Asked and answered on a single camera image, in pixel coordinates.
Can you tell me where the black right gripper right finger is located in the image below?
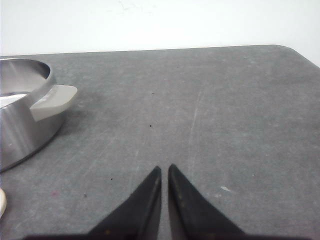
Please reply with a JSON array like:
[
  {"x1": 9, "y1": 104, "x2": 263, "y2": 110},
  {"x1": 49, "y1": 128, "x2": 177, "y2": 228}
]
[{"x1": 168, "y1": 164, "x2": 246, "y2": 240}]

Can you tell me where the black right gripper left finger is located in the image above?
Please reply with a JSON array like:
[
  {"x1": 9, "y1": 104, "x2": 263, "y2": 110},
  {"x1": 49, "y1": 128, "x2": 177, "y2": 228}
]
[{"x1": 88, "y1": 166, "x2": 162, "y2": 240}]

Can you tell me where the beige rectangular tray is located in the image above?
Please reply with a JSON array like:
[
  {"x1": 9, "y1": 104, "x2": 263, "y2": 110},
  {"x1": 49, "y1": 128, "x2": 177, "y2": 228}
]
[{"x1": 0, "y1": 188, "x2": 7, "y2": 217}]

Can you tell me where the stainless steel steamer pot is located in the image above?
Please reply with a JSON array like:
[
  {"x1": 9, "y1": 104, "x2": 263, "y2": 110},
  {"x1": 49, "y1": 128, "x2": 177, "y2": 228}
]
[{"x1": 0, "y1": 58, "x2": 78, "y2": 172}]

